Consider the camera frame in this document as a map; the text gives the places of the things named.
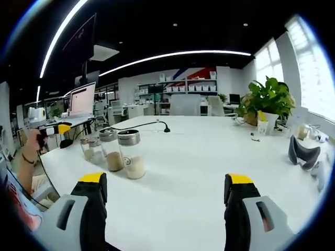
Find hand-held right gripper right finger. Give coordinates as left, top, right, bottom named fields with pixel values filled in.
left=224, top=173, right=298, bottom=251

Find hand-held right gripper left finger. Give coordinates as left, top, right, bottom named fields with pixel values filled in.
left=36, top=172, right=108, bottom=251

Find small seasoning bottle beige contents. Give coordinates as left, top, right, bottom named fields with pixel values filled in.
left=80, top=136, right=94, bottom=162

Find small seasoning bottle white contents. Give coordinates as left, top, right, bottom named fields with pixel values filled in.
left=88, top=135, right=105, bottom=165

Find tall seasoning bottle brown contents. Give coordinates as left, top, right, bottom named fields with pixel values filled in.
left=98, top=128, right=124, bottom=173

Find tall seasoning bottle white contents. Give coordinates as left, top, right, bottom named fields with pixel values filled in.
left=117, top=130, right=147, bottom=180

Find person's left hand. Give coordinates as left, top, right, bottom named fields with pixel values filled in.
left=26, top=129, right=48, bottom=155

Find white laptop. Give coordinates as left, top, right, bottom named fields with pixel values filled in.
left=51, top=81, right=97, bottom=129

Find hanging ceiling monitor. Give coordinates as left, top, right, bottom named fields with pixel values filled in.
left=74, top=70, right=101, bottom=88

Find white office chair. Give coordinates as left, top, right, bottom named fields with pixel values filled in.
left=111, top=100, right=128, bottom=117
left=208, top=96, right=236, bottom=117

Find person in blue shirt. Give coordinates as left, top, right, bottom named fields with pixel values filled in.
left=5, top=172, right=44, bottom=232

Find white ceiling light strip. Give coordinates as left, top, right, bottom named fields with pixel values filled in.
left=98, top=50, right=252, bottom=77
left=39, top=0, right=88, bottom=79

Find white ceiling air vent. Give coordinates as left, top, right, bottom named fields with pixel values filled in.
left=88, top=44, right=120, bottom=62

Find black ceiling screen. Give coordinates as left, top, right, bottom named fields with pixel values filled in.
left=62, top=14, right=96, bottom=61

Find white handheld controller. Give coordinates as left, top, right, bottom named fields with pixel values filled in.
left=310, top=161, right=327, bottom=193

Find small white paper bag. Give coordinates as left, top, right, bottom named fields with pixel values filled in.
left=257, top=111, right=269, bottom=135

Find brown cardboard box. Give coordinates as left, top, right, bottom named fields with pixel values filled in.
left=242, top=95, right=259, bottom=126

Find clear jar beige contents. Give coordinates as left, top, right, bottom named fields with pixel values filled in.
left=297, top=124, right=312, bottom=142

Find green potted plant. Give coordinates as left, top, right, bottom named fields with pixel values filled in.
left=235, top=76, right=296, bottom=136

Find grey mesh office chair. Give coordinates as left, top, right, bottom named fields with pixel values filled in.
left=169, top=94, right=202, bottom=117

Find white storage shelf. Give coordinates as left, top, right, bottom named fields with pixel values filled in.
left=137, top=71, right=218, bottom=116

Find row of white storage bins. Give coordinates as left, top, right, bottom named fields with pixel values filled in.
left=164, top=85, right=218, bottom=93

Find window with white blinds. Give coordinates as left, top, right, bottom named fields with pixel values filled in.
left=285, top=14, right=335, bottom=121
left=255, top=39, right=285, bottom=87

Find black wrist bracelet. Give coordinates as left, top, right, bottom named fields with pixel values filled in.
left=21, top=153, right=36, bottom=165

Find thin gripper cable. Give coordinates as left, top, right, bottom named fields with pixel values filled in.
left=36, top=150, right=61, bottom=200

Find black gooseneck cable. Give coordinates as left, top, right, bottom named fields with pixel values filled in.
left=104, top=120, right=171, bottom=133

